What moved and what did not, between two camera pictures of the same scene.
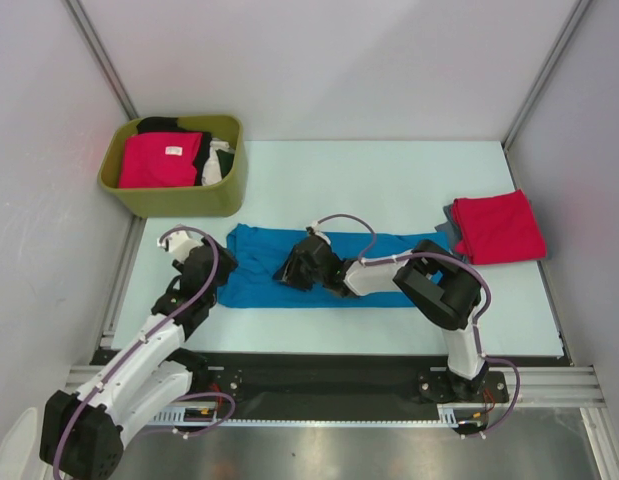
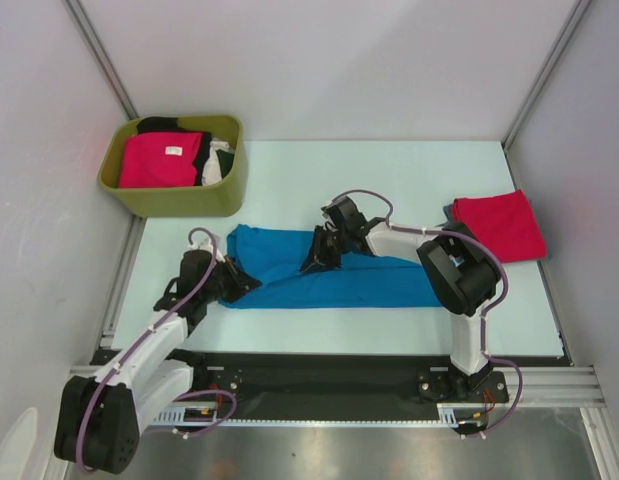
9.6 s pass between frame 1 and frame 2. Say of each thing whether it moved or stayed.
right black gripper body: moved
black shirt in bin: stayed
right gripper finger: moved
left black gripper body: stayed
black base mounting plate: stayed
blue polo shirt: stayed
